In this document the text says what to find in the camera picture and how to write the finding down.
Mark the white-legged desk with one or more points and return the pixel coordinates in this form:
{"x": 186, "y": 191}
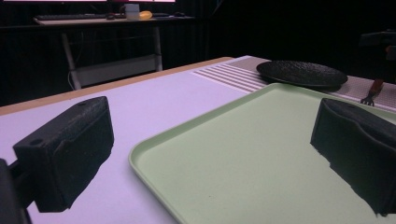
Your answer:
{"x": 109, "y": 40}

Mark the black textured plate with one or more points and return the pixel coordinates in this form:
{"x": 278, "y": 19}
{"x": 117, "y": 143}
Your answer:
{"x": 300, "y": 74}

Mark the yellow round object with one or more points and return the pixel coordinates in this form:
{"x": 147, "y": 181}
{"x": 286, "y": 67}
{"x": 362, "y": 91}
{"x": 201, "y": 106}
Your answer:
{"x": 145, "y": 14}

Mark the white cup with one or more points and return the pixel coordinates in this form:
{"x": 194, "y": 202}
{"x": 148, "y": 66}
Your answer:
{"x": 132, "y": 11}

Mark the light green tray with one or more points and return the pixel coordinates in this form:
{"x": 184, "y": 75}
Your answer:
{"x": 249, "y": 155}

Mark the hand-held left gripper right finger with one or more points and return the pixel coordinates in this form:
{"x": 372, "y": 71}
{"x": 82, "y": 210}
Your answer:
{"x": 358, "y": 146}

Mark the striped placemat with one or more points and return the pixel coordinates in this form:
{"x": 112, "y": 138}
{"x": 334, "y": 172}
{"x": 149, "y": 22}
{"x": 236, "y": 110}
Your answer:
{"x": 236, "y": 74}

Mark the black computer mouse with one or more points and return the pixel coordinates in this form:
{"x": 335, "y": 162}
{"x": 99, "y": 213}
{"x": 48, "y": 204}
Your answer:
{"x": 179, "y": 14}

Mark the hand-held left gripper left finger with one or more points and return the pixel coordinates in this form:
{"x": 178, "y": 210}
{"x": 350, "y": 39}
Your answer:
{"x": 67, "y": 152}

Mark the computer monitor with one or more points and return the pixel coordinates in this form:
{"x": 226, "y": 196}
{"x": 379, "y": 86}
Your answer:
{"x": 87, "y": 1}

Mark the black keyboard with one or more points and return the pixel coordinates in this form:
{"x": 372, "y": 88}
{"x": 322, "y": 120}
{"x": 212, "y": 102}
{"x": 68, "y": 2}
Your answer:
{"x": 70, "y": 16}

